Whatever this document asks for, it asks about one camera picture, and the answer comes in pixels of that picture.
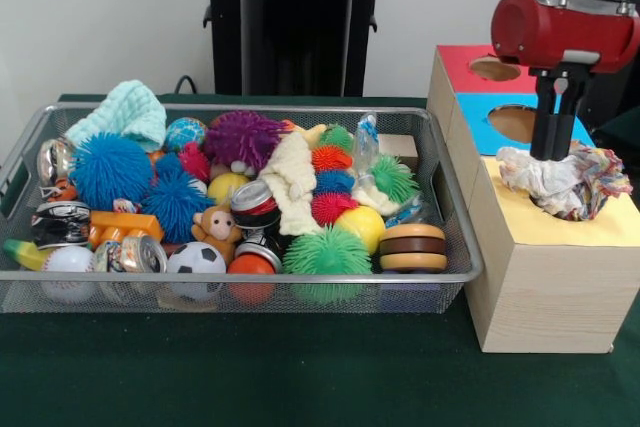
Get multicoloured patterned cloth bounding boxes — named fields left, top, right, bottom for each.
left=495, top=141, right=634, bottom=222

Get cream knitted cloth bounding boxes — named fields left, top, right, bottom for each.
left=257, top=132, right=326, bottom=237

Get silver mesh bin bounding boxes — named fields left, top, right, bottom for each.
left=0, top=101, right=485, bottom=316

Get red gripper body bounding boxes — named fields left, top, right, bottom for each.
left=490, top=0, right=640, bottom=74

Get black and white soccer ball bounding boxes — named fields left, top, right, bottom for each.
left=166, top=241, right=227, bottom=303

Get purple spiky ball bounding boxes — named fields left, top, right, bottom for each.
left=202, top=110, right=291, bottom=171

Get mint green knitted cloth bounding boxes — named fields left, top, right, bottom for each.
left=64, top=79, right=168, bottom=153

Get white baseball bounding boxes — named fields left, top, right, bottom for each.
left=40, top=245, right=97, bottom=303

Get wooden box with three holes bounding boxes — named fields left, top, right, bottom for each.
left=426, top=44, right=640, bottom=354

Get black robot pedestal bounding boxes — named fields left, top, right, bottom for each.
left=192, top=0, right=404, bottom=97

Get yellow and red ball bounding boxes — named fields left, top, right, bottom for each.
left=333, top=205, right=387, bottom=254

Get wooden burger toy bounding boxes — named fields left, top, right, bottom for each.
left=378, top=222, right=448, bottom=274

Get multicoloured spiky caterpillar toy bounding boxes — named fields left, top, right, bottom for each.
left=310, top=124, right=360, bottom=223

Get large green spiky ball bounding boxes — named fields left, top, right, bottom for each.
left=282, top=225, right=374, bottom=304

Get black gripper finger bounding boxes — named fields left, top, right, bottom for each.
left=530, top=75, right=557, bottom=159
left=550, top=77, right=592, bottom=161

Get large blue spiky ball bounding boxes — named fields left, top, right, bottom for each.
left=69, top=131, right=155, bottom=212

